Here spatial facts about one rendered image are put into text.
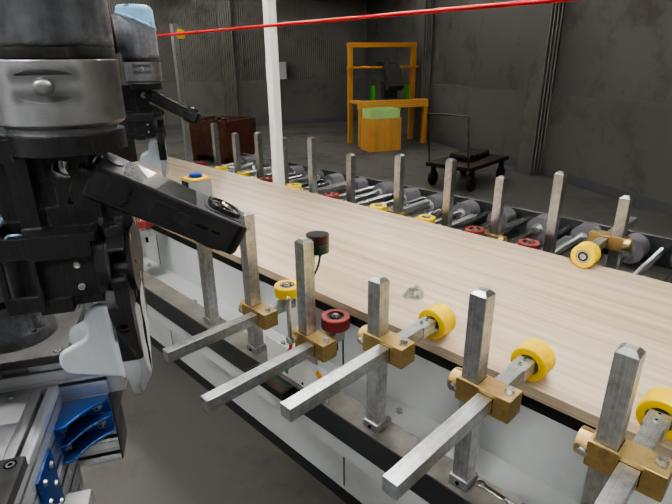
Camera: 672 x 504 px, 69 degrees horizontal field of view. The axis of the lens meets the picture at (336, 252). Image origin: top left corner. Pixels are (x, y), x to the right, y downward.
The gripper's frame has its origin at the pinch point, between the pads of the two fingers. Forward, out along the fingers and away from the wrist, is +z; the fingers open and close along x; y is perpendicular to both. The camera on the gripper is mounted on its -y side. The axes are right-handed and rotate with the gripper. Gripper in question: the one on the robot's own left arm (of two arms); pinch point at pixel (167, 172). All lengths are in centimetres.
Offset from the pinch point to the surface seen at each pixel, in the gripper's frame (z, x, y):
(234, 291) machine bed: 62, -63, -17
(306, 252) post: 20.8, 8.0, -31.0
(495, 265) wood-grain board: 41, -12, -101
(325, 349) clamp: 46, 15, -34
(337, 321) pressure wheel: 41, 10, -38
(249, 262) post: 30.5, -13.7, -18.7
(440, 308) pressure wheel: 34, 24, -61
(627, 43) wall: -39, -352, -481
